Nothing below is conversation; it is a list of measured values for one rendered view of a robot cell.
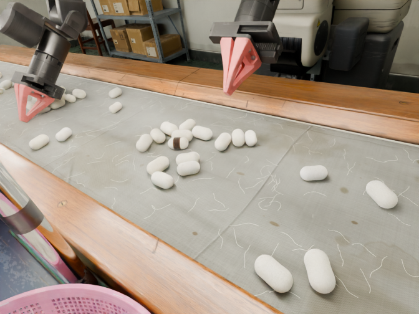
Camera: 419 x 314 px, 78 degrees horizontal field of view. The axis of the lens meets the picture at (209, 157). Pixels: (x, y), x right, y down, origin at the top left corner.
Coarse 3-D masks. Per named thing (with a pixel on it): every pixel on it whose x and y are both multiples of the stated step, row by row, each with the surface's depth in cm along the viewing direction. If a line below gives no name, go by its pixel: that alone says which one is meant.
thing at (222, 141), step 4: (220, 136) 40; (224, 136) 40; (228, 136) 40; (216, 140) 39; (220, 140) 39; (224, 140) 39; (228, 140) 40; (216, 144) 39; (220, 144) 39; (224, 144) 39; (228, 144) 40; (216, 148) 39; (220, 148) 39; (224, 148) 39
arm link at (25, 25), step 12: (12, 12) 49; (24, 12) 51; (36, 12) 52; (72, 12) 54; (0, 24) 50; (12, 24) 49; (24, 24) 51; (36, 24) 53; (48, 24) 55; (72, 24) 55; (84, 24) 57; (12, 36) 51; (24, 36) 52; (36, 36) 53; (72, 36) 57
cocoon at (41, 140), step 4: (40, 136) 47; (44, 136) 48; (48, 136) 49; (32, 140) 46; (36, 140) 47; (40, 140) 47; (44, 140) 48; (48, 140) 48; (32, 144) 46; (36, 144) 46; (40, 144) 47; (44, 144) 48; (32, 148) 47; (36, 148) 47
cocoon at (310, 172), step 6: (306, 168) 32; (312, 168) 32; (318, 168) 32; (324, 168) 32; (300, 174) 33; (306, 174) 32; (312, 174) 32; (318, 174) 32; (324, 174) 32; (306, 180) 32
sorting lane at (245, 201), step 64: (0, 64) 104; (0, 128) 57; (128, 128) 49; (256, 128) 44; (320, 128) 41; (128, 192) 35; (192, 192) 34; (256, 192) 32; (320, 192) 31; (192, 256) 27; (256, 256) 26; (384, 256) 24
